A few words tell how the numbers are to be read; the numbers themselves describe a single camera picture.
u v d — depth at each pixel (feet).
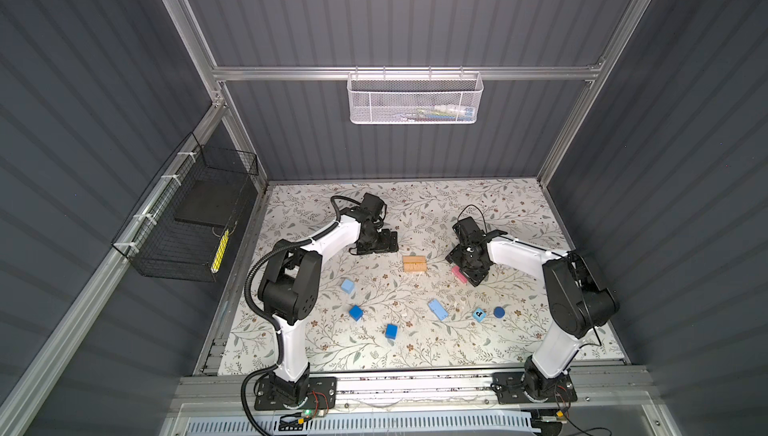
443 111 3.00
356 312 2.82
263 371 2.07
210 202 2.48
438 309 2.85
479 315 2.77
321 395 2.37
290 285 1.71
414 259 3.18
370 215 2.58
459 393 2.45
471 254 2.32
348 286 2.98
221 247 2.28
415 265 3.15
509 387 2.40
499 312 2.84
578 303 1.56
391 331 2.72
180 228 2.37
